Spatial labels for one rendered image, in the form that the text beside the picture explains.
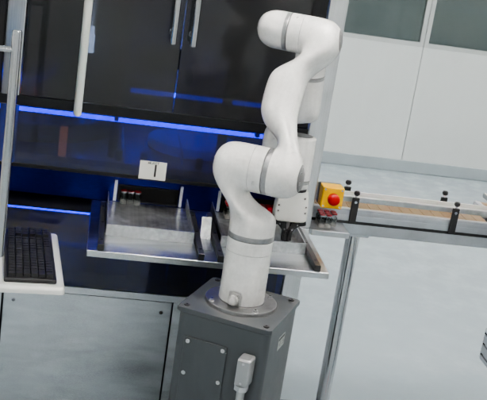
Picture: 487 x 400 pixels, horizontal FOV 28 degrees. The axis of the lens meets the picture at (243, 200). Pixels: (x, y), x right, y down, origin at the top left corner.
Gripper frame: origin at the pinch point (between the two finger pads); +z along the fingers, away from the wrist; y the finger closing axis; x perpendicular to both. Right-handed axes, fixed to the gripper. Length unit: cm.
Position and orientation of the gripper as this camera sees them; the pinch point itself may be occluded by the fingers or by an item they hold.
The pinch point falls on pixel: (285, 236)
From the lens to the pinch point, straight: 301.3
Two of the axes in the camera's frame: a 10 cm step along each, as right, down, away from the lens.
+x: 1.2, 2.9, -9.5
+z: -1.4, 9.5, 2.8
